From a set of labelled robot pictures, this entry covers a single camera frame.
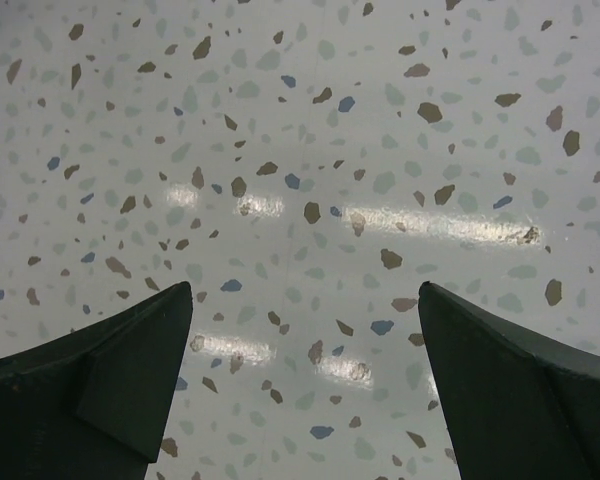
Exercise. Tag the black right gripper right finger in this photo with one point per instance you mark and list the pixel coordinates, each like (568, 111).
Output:
(517, 404)

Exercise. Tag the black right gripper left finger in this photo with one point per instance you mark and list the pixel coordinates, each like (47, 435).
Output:
(94, 404)

